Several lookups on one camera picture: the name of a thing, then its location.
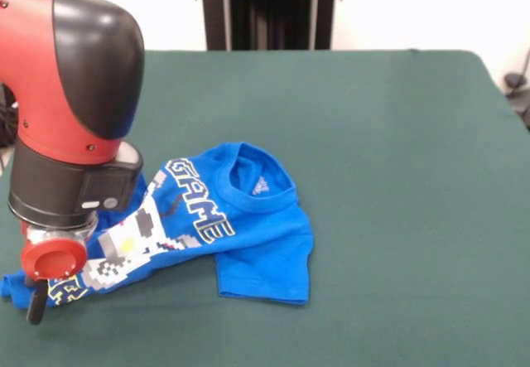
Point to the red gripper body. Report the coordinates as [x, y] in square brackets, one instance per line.
[54, 259]

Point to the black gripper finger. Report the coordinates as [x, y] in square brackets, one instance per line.
[36, 302]

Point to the blue printed t-shirt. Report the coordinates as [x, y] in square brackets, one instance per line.
[256, 251]

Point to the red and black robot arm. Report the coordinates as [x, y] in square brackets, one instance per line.
[62, 93]

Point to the black floor stand base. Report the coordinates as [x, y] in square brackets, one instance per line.
[517, 93]
[8, 118]

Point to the dark green table cloth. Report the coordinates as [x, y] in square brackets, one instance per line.
[372, 176]

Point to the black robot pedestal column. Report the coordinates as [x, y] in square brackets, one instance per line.
[269, 11]

